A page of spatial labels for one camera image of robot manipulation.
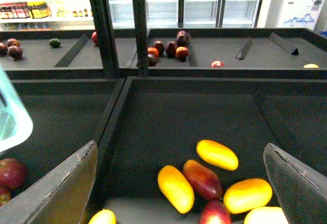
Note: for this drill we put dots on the red mango centre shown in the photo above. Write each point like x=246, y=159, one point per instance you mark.
x=204, y=181

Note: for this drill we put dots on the black shelf post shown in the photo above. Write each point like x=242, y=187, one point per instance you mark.
x=106, y=40
x=140, y=24

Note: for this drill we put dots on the light blue plastic basket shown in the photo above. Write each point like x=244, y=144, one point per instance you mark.
x=16, y=123

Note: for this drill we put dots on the glass door refrigerator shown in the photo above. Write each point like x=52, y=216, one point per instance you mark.
x=202, y=13

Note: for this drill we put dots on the black shelf post right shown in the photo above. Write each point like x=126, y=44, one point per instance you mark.
x=140, y=24

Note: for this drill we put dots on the green avocado far tray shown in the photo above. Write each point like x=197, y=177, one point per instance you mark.
x=55, y=43

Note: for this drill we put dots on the red mango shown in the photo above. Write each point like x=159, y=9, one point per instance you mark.
x=215, y=212
x=204, y=181

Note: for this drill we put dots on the black shelf post left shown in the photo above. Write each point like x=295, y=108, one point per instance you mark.
x=106, y=40

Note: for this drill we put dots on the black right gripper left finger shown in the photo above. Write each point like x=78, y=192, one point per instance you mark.
x=60, y=196

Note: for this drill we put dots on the black produce tray front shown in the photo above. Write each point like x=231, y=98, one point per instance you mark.
x=159, y=121

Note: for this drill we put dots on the white chest freezer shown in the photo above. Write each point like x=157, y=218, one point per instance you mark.
x=293, y=13

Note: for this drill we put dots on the red apple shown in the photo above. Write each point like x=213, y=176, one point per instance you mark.
x=13, y=173
x=5, y=195

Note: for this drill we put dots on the black tray divider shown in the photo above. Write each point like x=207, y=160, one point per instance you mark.
x=244, y=49

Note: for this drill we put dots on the pale yellow mango bottom right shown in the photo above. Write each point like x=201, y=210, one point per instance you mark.
x=266, y=215

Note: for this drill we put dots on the red apple far tray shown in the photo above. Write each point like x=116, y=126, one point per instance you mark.
x=217, y=64

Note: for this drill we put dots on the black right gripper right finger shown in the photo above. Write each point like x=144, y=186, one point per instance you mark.
x=300, y=190

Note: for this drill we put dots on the red apple lower left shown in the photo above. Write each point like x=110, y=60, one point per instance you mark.
x=5, y=195

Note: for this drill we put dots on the shelf of sauce bottles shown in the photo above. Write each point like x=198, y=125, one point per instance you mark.
x=43, y=9

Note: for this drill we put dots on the red mango bottom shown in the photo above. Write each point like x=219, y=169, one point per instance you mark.
x=215, y=212

